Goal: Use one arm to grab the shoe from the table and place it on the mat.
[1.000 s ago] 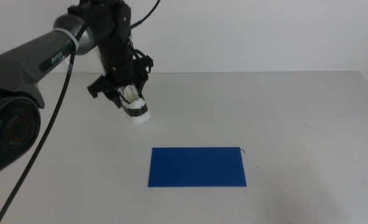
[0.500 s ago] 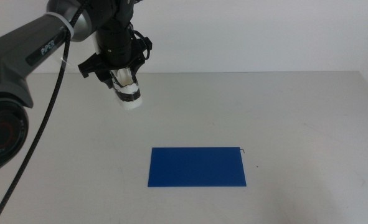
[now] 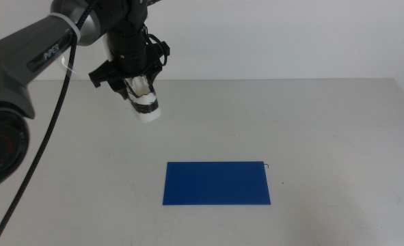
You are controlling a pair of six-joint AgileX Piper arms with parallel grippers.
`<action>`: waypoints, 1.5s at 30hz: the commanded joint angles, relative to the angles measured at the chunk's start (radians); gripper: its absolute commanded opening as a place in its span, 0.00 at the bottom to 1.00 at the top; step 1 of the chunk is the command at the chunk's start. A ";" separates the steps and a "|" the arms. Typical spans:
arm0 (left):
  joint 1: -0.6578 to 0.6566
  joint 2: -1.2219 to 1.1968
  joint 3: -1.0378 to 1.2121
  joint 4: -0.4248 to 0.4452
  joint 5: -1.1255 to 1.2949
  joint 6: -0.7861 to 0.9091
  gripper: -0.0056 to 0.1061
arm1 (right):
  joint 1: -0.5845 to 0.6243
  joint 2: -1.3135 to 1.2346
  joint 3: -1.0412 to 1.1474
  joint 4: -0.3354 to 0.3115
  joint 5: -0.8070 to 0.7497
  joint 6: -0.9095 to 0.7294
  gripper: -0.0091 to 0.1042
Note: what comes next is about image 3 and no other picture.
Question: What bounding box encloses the white and black shoe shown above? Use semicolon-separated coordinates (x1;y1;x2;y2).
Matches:
123;74;163;124

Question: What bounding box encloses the blue rectangular mat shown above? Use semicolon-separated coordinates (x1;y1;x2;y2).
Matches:
162;161;272;206

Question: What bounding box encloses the black metal pole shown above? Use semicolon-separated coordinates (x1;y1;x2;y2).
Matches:
0;0;98;246

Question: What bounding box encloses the white cable tie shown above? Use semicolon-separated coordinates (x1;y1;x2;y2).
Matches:
49;12;83;44

